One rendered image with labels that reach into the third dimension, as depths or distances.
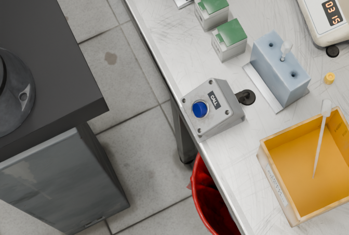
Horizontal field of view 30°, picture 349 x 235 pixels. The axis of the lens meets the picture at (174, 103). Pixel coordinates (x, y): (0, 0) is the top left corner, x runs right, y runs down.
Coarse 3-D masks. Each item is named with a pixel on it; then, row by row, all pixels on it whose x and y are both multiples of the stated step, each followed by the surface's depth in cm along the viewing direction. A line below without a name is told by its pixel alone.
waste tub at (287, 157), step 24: (312, 120) 99; (336, 120) 102; (264, 144) 98; (288, 144) 107; (312, 144) 107; (336, 144) 107; (264, 168) 105; (288, 168) 106; (312, 168) 106; (336, 168) 106; (288, 192) 96; (312, 192) 105; (336, 192) 105; (288, 216) 102; (312, 216) 99
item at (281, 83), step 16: (272, 32) 103; (256, 48) 104; (272, 48) 102; (256, 64) 109; (272, 64) 102; (288, 64) 102; (256, 80) 110; (272, 80) 105; (288, 80) 101; (304, 80) 101; (272, 96) 110; (288, 96) 103
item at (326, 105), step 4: (324, 100) 97; (328, 100) 97; (324, 104) 97; (328, 104) 97; (324, 108) 97; (328, 108) 97; (320, 112) 99; (324, 112) 98; (328, 112) 98; (324, 116) 98; (328, 116) 98
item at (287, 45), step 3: (285, 42) 96; (288, 42) 96; (291, 42) 96; (282, 45) 96; (285, 45) 96; (288, 45) 96; (291, 45) 96; (282, 48) 97; (285, 48) 96; (288, 48) 96; (282, 51) 98; (285, 51) 97; (288, 51) 97
